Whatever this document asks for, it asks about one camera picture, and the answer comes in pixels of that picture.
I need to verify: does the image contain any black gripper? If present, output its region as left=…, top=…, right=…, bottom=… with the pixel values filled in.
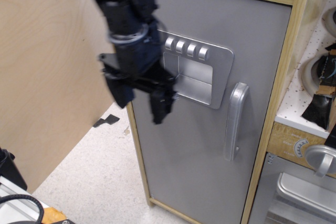
left=99, top=23, right=177, bottom=124

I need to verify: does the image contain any grey fridge door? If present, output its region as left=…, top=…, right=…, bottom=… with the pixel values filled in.
left=133, top=0, right=291, bottom=223

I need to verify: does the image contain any silver fridge door handle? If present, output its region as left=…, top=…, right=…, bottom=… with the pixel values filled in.
left=223, top=82, right=249, bottom=161

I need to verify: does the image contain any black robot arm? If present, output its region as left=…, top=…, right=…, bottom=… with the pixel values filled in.
left=95, top=0, right=176, bottom=124

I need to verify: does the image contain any black tape piece on floor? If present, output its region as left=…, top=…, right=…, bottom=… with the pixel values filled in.
left=93, top=114, right=120, bottom=128

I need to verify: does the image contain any silver ice dispenser panel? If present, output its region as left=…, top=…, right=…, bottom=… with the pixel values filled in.
left=159, top=30, right=234, bottom=109

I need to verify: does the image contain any plywood board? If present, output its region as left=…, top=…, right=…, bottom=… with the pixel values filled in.
left=1, top=0, right=113, bottom=192

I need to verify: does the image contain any orange tape piece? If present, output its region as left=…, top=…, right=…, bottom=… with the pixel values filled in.
left=41, top=207, right=67, bottom=224

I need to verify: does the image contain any grey oven door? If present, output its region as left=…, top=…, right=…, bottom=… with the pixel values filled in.
left=249, top=153, right=335, bottom=223

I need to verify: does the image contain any white speckled countertop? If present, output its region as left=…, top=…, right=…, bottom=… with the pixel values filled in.
left=275, top=0, right=335, bottom=138

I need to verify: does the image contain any wooden toy kitchen frame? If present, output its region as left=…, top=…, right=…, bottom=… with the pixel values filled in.
left=127, top=0, right=326, bottom=223

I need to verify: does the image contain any aluminium rail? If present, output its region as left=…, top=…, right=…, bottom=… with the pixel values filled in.
left=1, top=176, right=39, bottom=223

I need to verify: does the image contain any black braided cable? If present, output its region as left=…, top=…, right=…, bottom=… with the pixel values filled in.
left=0, top=194, right=45, bottom=222

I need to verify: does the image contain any silver oven door handle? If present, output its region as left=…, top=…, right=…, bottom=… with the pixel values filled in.
left=277, top=173, right=335, bottom=219

